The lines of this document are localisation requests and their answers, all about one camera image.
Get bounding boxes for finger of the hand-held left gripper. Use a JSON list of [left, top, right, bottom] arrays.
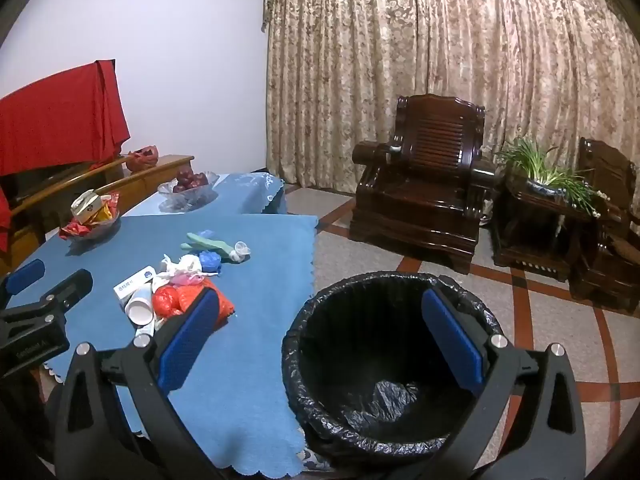
[[27, 268, 95, 317], [0, 258, 47, 297]]

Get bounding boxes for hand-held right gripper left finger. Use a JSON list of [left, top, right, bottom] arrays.
[[54, 287, 236, 480]]

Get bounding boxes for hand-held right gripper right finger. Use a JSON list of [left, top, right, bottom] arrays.
[[420, 287, 587, 480]]

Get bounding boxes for long white cardboard box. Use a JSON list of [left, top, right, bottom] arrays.
[[114, 265, 157, 302]]

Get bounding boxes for trash bin with black bag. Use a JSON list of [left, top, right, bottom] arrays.
[[281, 271, 506, 456]]

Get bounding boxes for orange red plastic bag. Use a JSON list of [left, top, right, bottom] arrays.
[[152, 280, 237, 332]]

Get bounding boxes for glass snack bowl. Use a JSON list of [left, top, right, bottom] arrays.
[[59, 205, 122, 242]]

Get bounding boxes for dark blue tablecloth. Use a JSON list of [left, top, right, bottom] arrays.
[[0, 214, 320, 477]]

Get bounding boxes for white crumpled tissue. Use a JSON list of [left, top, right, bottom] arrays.
[[159, 254, 203, 281]]

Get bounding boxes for white carton with dark print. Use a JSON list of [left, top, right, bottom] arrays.
[[71, 189, 103, 223]]

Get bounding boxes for red yellow snack packets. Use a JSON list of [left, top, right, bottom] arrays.
[[99, 192, 121, 222]]

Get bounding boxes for green rubber glove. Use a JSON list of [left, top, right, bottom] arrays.
[[180, 237, 237, 262]]

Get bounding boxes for wooden cabinet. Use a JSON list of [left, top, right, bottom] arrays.
[[0, 154, 195, 271]]

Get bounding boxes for glass fruit bowl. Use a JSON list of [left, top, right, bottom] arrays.
[[158, 170, 219, 212]]

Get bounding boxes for dark wooden side table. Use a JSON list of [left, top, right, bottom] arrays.
[[492, 172, 608, 282]]

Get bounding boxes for red plastic bag on cabinet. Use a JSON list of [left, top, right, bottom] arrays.
[[125, 145, 159, 173]]

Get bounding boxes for light blue tablecloth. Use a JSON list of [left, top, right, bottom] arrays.
[[120, 172, 288, 218]]

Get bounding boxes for red cloth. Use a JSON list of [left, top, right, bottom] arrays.
[[0, 60, 132, 177]]

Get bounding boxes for dark wooden armchair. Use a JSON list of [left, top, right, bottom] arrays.
[[570, 137, 640, 316], [348, 94, 496, 275]]

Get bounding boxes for green potted plant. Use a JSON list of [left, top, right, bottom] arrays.
[[495, 136, 610, 218]]

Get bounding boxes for beige patterned curtain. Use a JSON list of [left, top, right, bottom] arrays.
[[260, 0, 640, 203]]

